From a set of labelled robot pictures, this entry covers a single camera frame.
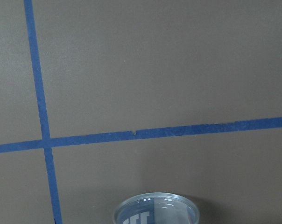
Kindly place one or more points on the clear plastic ball tube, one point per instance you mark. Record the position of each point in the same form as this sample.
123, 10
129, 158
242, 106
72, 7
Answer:
157, 208

